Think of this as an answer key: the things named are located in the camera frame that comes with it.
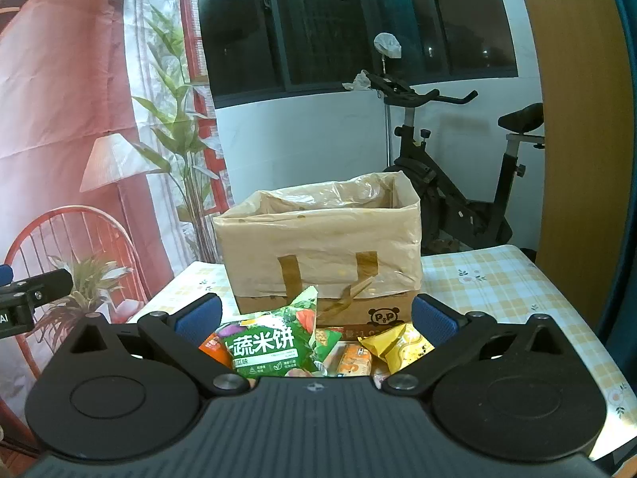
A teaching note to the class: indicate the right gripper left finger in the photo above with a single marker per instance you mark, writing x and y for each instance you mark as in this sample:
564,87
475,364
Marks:
176,338

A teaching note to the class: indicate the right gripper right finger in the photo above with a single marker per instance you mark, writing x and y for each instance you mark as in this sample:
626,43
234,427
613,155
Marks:
457,339

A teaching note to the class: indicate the green rice cracker bag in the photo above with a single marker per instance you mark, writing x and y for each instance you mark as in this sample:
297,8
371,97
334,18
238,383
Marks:
281,342

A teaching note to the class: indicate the bread bun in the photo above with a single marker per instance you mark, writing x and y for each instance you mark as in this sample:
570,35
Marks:
351,359

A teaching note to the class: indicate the orange snack packet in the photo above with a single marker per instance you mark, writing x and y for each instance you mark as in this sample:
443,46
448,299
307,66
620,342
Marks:
214,347

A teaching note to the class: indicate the yellow snack packet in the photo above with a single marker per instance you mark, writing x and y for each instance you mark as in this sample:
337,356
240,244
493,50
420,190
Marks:
398,346

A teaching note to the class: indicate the checkered floral tablecloth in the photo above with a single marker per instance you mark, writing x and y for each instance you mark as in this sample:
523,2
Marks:
499,281

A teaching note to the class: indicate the black exercise bike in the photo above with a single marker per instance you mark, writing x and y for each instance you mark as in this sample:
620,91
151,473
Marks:
474,164

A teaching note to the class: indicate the cardboard box with plastic liner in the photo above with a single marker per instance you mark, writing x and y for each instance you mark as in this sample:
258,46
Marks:
357,242

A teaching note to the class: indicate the printed room backdrop curtain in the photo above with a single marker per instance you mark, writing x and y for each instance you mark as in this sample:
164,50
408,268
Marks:
111,166

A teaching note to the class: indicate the dark window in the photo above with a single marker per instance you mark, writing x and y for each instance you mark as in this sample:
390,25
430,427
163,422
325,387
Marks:
268,49

